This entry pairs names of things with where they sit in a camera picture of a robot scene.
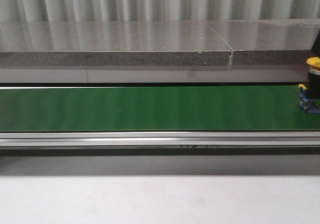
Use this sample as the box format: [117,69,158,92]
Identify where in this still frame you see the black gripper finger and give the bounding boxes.
[311,31,320,58]

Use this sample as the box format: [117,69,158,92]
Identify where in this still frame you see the white cabinet panel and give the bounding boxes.
[0,64,309,84]

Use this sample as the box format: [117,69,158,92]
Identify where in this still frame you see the grey stone countertop slab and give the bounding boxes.
[0,21,230,67]

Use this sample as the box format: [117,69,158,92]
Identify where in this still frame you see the green conveyor belt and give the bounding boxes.
[0,85,320,132]

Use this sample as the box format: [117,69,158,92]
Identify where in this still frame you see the white pleated curtain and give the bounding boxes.
[0,0,320,22]

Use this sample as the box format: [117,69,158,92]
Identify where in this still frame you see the aluminium conveyor frame rail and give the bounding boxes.
[0,130,320,150]

